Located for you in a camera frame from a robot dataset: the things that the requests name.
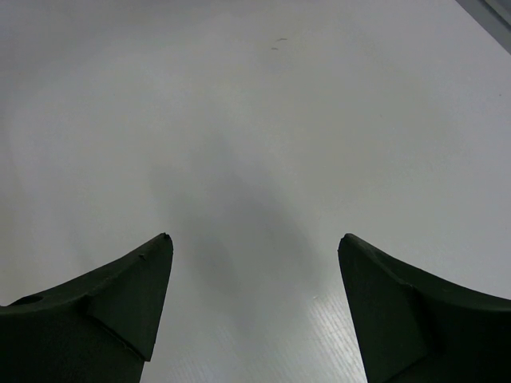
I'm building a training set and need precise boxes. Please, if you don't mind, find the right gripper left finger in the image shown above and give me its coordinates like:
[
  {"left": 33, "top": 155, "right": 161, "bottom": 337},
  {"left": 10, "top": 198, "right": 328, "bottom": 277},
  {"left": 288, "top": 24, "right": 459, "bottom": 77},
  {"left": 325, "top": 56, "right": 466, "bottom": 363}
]
[{"left": 1, "top": 233, "right": 173, "bottom": 383}]

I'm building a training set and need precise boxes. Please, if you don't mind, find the aluminium table edge rail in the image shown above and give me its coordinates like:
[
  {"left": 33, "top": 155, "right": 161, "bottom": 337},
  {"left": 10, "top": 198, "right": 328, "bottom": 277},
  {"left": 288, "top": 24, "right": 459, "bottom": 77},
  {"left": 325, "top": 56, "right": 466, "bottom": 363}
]
[{"left": 457, "top": 0, "right": 511, "bottom": 53}]

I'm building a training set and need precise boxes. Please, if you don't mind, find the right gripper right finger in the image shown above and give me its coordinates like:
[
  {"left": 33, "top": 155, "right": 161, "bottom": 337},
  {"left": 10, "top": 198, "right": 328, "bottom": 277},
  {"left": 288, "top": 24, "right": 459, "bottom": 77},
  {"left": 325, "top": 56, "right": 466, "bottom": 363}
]
[{"left": 338, "top": 234, "right": 510, "bottom": 383}]

